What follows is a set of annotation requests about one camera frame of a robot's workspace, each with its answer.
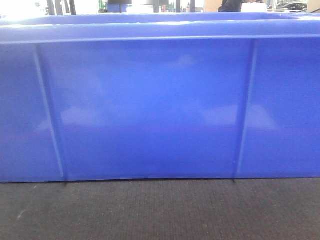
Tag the blue plastic bin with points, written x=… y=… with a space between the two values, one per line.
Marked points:
x=228 y=95

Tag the black conveyor belt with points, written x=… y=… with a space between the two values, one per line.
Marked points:
x=256 y=209

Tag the person in dark clothes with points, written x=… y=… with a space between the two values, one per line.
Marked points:
x=231 y=6

